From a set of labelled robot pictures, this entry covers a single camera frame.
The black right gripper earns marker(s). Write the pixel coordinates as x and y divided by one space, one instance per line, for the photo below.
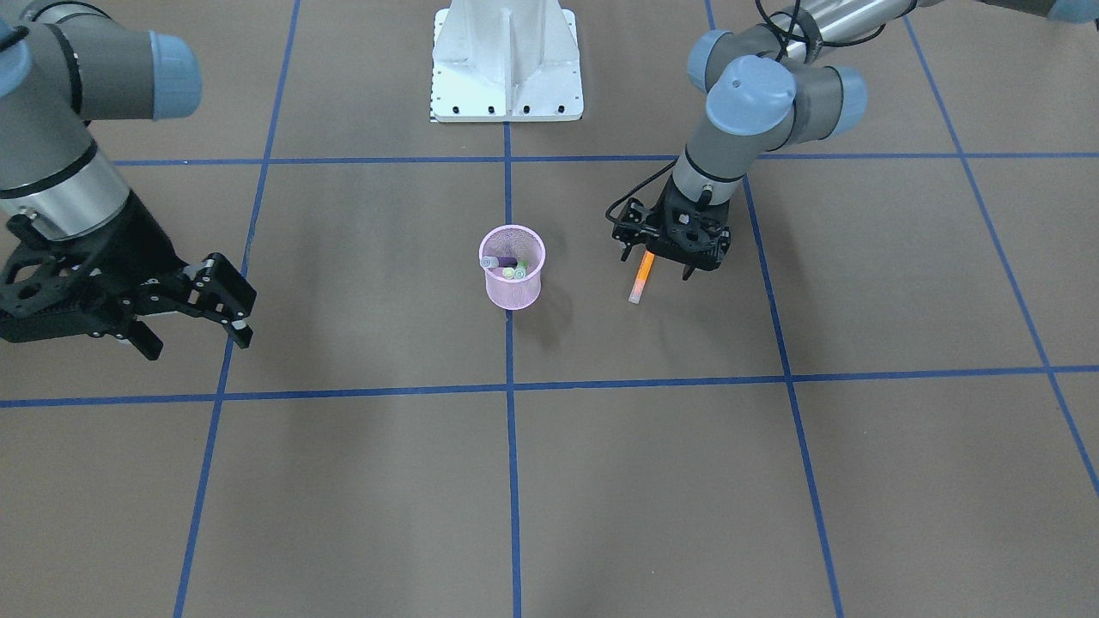
129 243

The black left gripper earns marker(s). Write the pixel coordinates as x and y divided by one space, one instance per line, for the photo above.
633 225

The orange highlighter pen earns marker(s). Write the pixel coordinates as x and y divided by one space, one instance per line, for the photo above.
641 278

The purple highlighter pen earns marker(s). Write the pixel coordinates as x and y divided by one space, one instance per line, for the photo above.
489 262

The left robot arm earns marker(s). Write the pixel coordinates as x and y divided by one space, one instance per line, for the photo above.
765 89

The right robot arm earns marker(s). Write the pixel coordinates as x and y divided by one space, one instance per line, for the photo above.
67 64

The brown paper table mat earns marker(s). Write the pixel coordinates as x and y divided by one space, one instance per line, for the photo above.
882 405

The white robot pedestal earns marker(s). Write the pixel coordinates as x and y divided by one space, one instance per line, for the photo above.
505 62

